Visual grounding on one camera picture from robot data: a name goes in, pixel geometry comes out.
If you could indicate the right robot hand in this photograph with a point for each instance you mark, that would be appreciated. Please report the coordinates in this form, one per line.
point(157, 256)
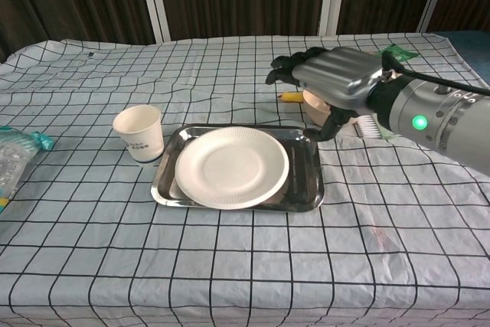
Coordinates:
point(337, 70)

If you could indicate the beige bowl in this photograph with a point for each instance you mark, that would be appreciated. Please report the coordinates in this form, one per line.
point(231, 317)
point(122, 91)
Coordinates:
point(315, 108)

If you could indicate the white paper plate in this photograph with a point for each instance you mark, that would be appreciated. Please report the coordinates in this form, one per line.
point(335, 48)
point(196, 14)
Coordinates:
point(229, 168)

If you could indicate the white paper cup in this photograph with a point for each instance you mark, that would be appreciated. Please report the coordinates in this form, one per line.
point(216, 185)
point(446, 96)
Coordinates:
point(139, 135)

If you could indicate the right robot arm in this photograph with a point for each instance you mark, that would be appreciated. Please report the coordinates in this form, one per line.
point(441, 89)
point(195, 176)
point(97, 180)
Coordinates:
point(451, 128)

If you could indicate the metal tray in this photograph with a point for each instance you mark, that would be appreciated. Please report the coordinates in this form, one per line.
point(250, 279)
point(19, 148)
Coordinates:
point(304, 162)

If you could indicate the yellow rubber chicken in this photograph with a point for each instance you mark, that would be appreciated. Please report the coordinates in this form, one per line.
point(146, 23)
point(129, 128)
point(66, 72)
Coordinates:
point(293, 97)

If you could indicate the green hand brush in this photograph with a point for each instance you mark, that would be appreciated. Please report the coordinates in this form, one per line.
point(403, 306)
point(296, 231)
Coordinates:
point(367, 126)

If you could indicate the green packet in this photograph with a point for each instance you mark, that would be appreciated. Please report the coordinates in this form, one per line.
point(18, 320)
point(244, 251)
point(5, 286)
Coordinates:
point(402, 54)

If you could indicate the blue felt table cover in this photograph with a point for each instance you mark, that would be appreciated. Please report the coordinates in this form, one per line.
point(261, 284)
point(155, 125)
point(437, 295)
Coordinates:
point(474, 51)

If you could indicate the blue checkered tablecloth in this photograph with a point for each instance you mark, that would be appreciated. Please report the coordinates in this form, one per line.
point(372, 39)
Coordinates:
point(191, 265)

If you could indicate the teal snack bag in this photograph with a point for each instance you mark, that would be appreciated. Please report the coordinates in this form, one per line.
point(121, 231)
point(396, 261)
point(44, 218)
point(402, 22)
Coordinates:
point(15, 162)

